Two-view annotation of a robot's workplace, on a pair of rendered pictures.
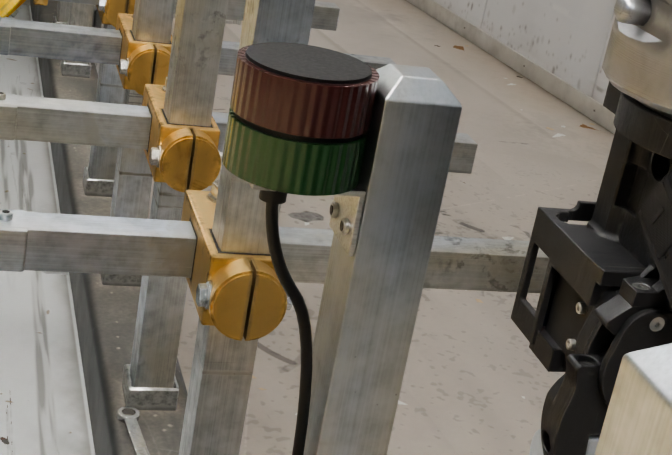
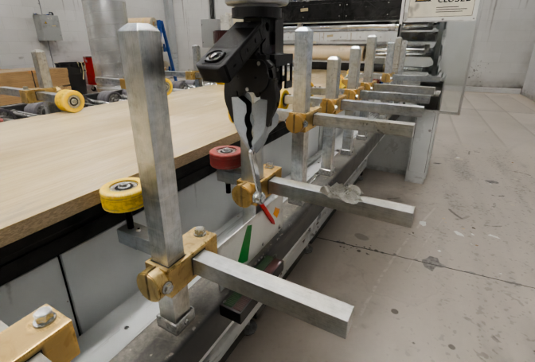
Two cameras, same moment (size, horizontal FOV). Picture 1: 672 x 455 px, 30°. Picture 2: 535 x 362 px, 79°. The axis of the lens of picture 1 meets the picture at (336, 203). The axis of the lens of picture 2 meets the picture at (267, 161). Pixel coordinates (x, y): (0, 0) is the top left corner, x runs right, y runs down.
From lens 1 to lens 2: 0.55 m
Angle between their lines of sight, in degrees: 45
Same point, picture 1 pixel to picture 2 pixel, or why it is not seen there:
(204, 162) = (329, 107)
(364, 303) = not seen: hidden behind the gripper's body
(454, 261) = (365, 122)
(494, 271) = (378, 126)
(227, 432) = (298, 161)
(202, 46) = (332, 77)
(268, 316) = (298, 126)
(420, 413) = (505, 243)
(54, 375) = not seen: hidden behind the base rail
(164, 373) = (327, 165)
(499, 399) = not seen: outside the picture
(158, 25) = (353, 84)
